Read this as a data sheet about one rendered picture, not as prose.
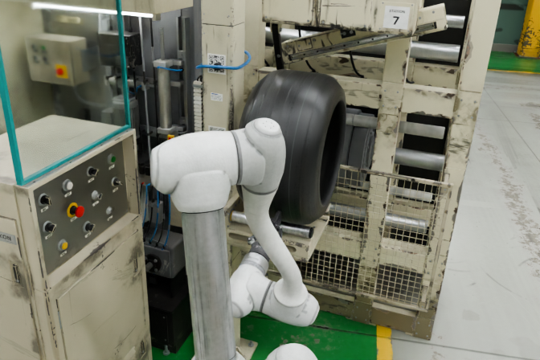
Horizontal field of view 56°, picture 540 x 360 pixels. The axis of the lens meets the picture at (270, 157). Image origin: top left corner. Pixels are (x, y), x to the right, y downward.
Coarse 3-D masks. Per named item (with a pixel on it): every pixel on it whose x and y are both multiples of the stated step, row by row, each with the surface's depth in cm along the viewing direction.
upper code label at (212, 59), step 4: (208, 56) 192; (212, 56) 192; (216, 56) 191; (220, 56) 190; (224, 56) 190; (208, 60) 193; (212, 60) 192; (216, 60) 192; (220, 60) 191; (224, 60) 191; (208, 64) 193; (212, 64) 193; (224, 64) 191; (208, 68) 194; (212, 68) 194; (212, 72) 194; (216, 72) 194; (220, 72) 193; (224, 72) 192
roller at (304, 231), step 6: (234, 216) 206; (240, 216) 206; (240, 222) 206; (246, 222) 205; (282, 222) 201; (288, 228) 199; (294, 228) 199; (300, 228) 198; (306, 228) 198; (312, 228) 198; (294, 234) 199; (300, 234) 198; (306, 234) 197; (312, 234) 199
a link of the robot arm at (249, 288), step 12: (240, 276) 158; (252, 276) 158; (264, 276) 161; (240, 288) 154; (252, 288) 155; (264, 288) 155; (240, 300) 152; (252, 300) 154; (264, 300) 155; (240, 312) 152
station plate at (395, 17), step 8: (392, 8) 188; (400, 8) 187; (408, 8) 186; (384, 16) 190; (392, 16) 189; (400, 16) 188; (408, 16) 187; (384, 24) 191; (392, 24) 190; (400, 24) 189
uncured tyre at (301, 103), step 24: (288, 72) 192; (312, 72) 195; (264, 96) 181; (288, 96) 179; (312, 96) 178; (336, 96) 188; (240, 120) 184; (288, 120) 175; (312, 120) 174; (336, 120) 221; (288, 144) 173; (312, 144) 173; (336, 144) 224; (288, 168) 174; (312, 168) 175; (336, 168) 218; (240, 192) 188; (288, 192) 177; (312, 192) 179; (288, 216) 188; (312, 216) 190
